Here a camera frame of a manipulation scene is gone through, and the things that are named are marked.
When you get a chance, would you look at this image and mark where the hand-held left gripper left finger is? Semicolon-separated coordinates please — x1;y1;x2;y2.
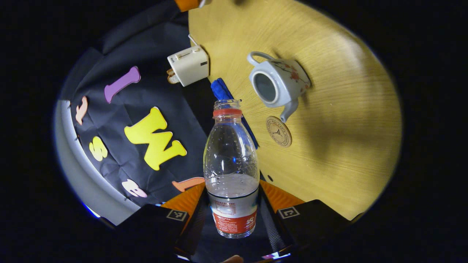
117;183;207;256

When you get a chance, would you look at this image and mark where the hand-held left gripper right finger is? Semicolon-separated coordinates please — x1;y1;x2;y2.
260;180;351;256

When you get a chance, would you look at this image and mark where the clear plastic water bottle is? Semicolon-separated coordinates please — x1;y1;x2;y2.
203;99;260;239

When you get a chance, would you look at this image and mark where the round wooden coaster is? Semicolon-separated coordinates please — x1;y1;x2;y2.
266;116;293;148

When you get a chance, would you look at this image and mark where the white floral teacup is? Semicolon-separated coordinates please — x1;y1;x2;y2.
247;51;311;123

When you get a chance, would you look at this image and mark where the black backdrop cloth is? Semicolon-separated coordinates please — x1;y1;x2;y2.
60;0;216;220

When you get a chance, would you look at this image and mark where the white toaster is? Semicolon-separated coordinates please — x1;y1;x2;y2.
167;46;209;87

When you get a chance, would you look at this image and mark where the blue folded towel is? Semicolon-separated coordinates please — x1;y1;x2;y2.
211;78;258;148

